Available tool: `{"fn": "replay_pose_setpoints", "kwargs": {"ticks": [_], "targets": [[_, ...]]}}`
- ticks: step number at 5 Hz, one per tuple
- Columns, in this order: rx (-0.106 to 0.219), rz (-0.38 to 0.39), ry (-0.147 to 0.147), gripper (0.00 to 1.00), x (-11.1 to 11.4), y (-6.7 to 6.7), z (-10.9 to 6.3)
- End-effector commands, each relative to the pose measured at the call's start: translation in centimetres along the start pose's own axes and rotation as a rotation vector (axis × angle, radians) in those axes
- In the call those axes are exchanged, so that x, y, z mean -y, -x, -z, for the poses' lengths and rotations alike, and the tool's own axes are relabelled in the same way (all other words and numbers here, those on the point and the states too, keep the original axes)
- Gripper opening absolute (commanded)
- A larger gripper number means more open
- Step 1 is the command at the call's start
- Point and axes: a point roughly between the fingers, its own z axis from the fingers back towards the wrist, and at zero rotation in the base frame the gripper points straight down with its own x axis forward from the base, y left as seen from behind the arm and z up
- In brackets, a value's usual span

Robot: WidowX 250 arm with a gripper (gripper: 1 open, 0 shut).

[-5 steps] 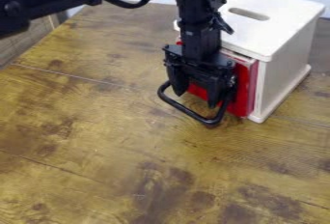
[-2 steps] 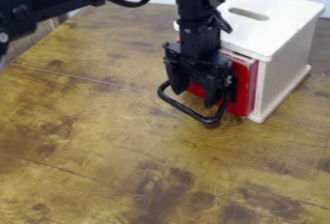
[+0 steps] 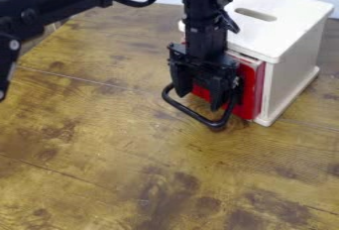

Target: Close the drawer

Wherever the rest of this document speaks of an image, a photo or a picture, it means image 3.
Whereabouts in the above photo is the white wooden cabinet box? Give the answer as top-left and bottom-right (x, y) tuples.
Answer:
(177, 0), (336, 127)

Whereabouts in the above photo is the black metal drawer handle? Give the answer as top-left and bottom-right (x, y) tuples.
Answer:
(161, 83), (243, 129)

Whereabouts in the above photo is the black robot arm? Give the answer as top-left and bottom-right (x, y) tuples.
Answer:
(0, 0), (240, 111)

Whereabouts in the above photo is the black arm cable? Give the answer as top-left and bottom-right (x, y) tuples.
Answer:
(114, 0), (160, 9)

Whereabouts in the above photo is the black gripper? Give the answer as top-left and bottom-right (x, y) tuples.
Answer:
(168, 25), (243, 111)

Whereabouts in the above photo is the red wooden drawer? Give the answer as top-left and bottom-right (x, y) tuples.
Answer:
(180, 40), (267, 122)

